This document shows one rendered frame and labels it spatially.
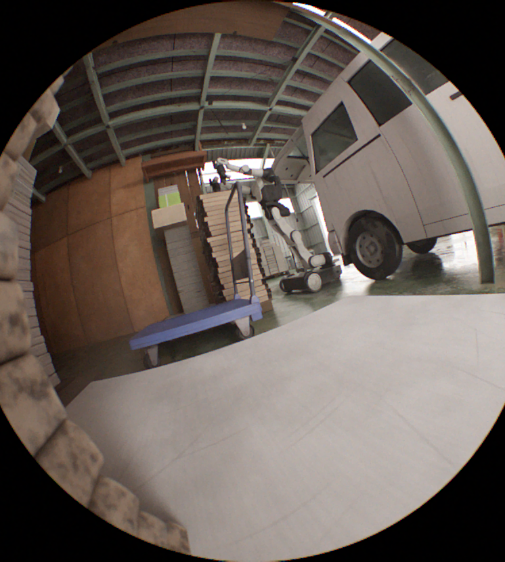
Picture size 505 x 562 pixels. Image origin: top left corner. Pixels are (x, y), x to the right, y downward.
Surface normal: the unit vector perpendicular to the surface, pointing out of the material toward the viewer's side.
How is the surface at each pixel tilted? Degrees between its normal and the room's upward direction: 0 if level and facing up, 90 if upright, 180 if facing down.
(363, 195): 90
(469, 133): 90
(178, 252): 90
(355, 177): 90
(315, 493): 0
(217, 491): 0
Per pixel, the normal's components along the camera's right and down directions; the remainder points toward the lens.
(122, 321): 0.30, -0.05
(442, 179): -0.91, 0.29
